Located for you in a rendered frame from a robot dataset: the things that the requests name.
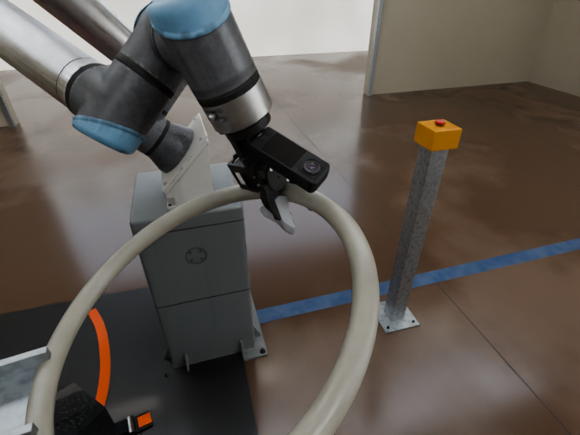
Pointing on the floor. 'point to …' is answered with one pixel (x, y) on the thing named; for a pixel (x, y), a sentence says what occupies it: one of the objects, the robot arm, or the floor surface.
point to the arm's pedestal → (198, 275)
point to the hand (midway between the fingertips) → (302, 217)
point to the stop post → (417, 220)
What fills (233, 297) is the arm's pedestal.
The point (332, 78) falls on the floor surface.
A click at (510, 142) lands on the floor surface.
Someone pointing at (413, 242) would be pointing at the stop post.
